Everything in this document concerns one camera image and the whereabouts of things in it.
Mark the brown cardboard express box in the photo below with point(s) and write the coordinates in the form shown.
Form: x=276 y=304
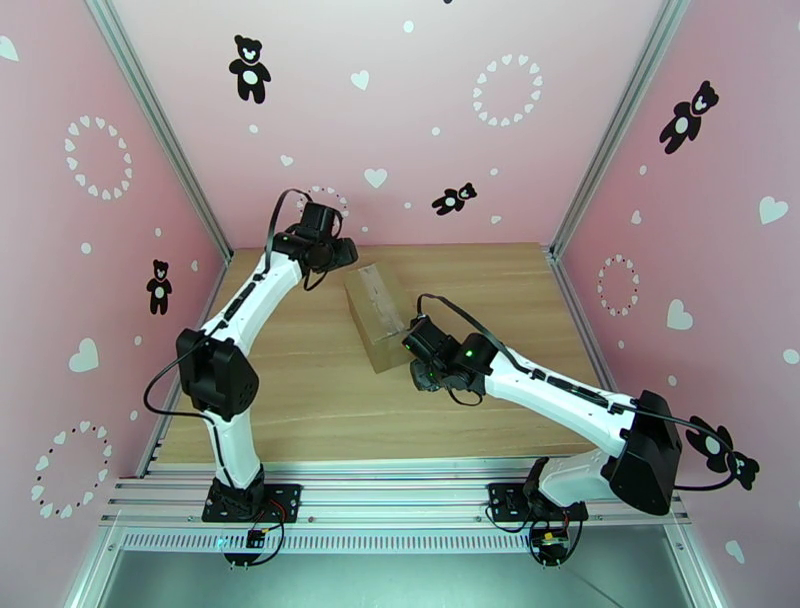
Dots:
x=375 y=312

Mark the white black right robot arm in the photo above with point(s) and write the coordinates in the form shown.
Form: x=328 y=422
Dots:
x=562 y=400

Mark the grey metal tray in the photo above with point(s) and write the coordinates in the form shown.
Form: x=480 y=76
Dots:
x=400 y=581

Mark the aluminium table side rail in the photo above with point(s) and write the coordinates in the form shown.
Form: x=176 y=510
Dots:
x=567 y=287

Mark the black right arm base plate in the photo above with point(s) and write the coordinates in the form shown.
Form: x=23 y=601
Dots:
x=500 y=498

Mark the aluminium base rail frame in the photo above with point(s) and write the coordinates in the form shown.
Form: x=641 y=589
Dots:
x=400 y=494

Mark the aluminium corner post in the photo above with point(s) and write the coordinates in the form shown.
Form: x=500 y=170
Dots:
x=159 y=125
x=619 y=125

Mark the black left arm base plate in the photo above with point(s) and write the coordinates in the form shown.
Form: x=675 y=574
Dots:
x=289 y=500

